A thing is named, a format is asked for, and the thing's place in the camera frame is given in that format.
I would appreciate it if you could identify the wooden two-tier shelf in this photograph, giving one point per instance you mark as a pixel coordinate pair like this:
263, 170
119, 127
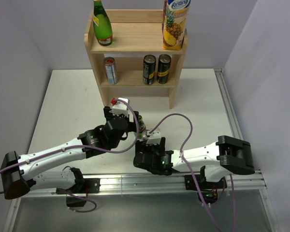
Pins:
135, 33

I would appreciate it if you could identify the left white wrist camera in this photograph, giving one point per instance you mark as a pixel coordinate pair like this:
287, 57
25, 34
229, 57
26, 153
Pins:
119, 108

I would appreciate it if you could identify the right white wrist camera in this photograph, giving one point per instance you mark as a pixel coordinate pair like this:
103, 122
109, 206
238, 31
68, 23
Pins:
154, 137

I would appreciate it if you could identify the aluminium side rail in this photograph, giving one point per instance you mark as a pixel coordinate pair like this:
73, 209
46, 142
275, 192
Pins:
232, 119

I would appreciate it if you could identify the blue silver energy can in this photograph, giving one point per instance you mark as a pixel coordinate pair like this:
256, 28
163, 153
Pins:
145, 135

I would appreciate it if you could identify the green Perrier glass bottle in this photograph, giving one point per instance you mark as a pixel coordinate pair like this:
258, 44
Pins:
102, 25

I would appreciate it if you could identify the green bottle red label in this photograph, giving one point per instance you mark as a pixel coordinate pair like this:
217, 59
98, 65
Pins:
142, 127

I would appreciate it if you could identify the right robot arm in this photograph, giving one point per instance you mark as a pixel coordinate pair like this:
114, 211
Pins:
226, 156

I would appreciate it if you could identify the black beverage can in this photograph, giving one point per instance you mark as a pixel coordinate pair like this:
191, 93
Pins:
149, 66

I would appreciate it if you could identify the aluminium front rail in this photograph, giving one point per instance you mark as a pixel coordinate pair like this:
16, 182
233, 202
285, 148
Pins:
142, 183

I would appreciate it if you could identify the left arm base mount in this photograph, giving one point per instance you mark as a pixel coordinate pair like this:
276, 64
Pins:
91, 185

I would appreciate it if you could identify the dark black yellow can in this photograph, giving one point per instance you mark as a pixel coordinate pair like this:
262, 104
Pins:
164, 65

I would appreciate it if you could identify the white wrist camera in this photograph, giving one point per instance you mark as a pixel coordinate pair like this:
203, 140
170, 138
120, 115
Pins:
119, 108
154, 137

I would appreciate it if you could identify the pineapple juice carton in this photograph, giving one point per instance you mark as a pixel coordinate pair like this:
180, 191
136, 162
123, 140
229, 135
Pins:
175, 14

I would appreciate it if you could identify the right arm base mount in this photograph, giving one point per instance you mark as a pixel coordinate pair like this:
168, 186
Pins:
209, 190

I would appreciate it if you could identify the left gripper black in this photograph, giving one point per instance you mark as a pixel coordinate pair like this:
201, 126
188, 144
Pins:
133, 126

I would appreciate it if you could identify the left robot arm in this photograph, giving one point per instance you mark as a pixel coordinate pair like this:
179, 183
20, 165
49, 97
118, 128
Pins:
22, 173

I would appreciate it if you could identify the silver energy drink can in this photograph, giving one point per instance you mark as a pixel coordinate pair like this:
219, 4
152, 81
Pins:
110, 67

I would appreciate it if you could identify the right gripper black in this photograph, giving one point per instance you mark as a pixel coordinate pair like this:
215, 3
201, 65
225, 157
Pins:
141, 145

